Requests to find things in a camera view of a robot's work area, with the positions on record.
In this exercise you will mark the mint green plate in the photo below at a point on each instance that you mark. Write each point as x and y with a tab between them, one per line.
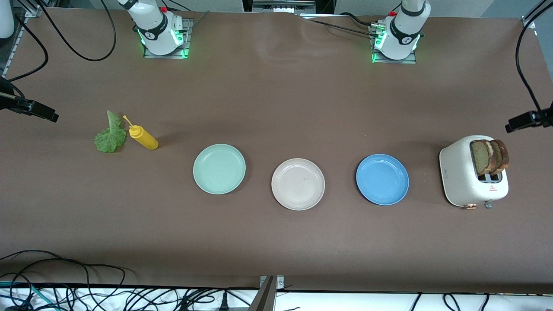
219	169

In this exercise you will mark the aluminium frame profile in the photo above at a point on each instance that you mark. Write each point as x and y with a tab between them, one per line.
528	22
11	54
30	11

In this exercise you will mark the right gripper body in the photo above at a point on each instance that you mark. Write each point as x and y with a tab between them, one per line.
17	104

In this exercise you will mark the dark crust bread slice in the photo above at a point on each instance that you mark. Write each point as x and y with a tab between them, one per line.
503	155

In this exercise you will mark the grey metal bracket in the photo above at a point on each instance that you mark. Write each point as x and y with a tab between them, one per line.
265	298

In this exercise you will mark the green lettuce leaf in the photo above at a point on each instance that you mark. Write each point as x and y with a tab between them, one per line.
110	140

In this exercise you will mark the grey metal fixture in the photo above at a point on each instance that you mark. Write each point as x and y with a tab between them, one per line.
281	6

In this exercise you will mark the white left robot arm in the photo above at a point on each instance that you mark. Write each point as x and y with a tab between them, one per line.
402	34

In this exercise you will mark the blue plate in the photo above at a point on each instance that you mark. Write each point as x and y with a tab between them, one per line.
382	179

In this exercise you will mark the yellow squeeze bottle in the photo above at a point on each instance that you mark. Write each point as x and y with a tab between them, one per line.
144	139

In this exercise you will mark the beige plate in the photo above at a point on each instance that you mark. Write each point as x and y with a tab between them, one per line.
298	184

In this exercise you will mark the black power plug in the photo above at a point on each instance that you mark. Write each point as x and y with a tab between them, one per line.
224	302

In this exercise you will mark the white toaster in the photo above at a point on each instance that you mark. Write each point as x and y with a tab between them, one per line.
458	172

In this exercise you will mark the light brown bread slice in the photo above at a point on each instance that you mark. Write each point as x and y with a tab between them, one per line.
479	157

